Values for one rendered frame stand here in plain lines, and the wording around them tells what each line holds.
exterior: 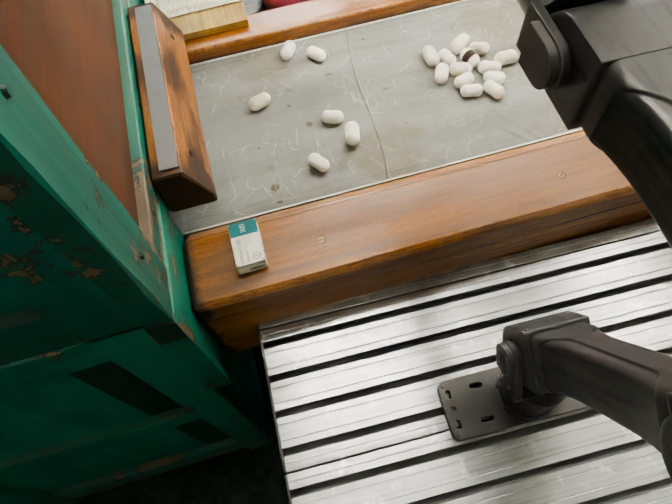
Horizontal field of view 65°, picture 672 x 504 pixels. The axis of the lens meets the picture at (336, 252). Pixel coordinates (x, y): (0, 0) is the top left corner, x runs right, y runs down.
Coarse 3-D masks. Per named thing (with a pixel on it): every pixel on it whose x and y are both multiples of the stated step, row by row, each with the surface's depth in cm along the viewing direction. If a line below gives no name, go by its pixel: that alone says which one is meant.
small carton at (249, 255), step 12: (228, 228) 63; (240, 228) 63; (252, 228) 63; (240, 240) 62; (252, 240) 62; (240, 252) 62; (252, 252) 62; (264, 252) 63; (240, 264) 61; (252, 264) 61; (264, 264) 62
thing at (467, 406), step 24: (456, 384) 64; (480, 384) 64; (504, 384) 61; (456, 408) 63; (480, 408) 62; (504, 408) 62; (528, 408) 58; (552, 408) 61; (576, 408) 62; (456, 432) 61; (480, 432) 61
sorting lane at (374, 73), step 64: (512, 0) 85; (192, 64) 82; (256, 64) 82; (320, 64) 81; (384, 64) 80; (512, 64) 79; (256, 128) 76; (320, 128) 75; (384, 128) 75; (448, 128) 74; (512, 128) 74; (576, 128) 73; (256, 192) 71; (320, 192) 70
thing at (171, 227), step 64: (128, 0) 75; (192, 320) 60; (0, 384) 55; (64, 384) 63; (128, 384) 69; (192, 384) 71; (256, 384) 122; (0, 448) 77; (64, 448) 83; (128, 448) 98; (192, 448) 113
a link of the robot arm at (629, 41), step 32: (608, 0) 33; (640, 0) 32; (576, 32) 31; (608, 32) 31; (640, 32) 31; (576, 64) 32; (608, 64) 30; (640, 64) 30; (576, 96) 33; (608, 96) 30; (640, 96) 29; (608, 128) 31; (640, 128) 29; (640, 160) 30; (640, 192) 31
